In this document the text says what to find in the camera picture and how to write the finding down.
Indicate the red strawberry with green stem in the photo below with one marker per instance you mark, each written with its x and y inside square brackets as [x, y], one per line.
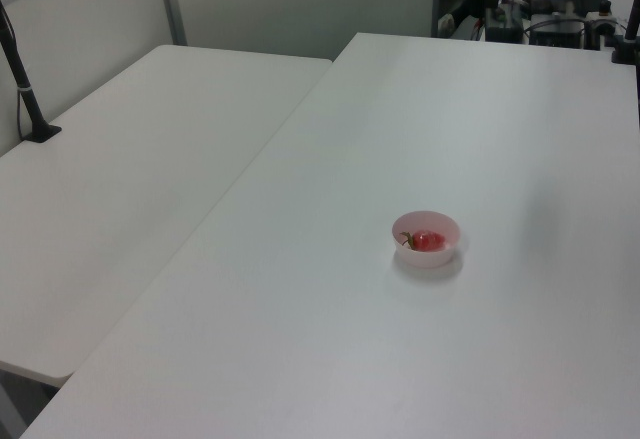
[428, 242]

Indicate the small dark bottle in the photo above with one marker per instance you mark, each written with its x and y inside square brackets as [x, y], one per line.
[606, 9]

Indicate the black camera pole with clamp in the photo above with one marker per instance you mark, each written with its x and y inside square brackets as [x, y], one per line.
[631, 19]

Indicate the black electronics box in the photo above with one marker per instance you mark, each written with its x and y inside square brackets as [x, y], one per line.
[556, 33]

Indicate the small white bowl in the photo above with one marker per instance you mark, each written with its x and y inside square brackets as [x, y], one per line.
[425, 260]

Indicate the black camera pole with base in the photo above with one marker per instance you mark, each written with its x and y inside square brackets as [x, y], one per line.
[24, 94]

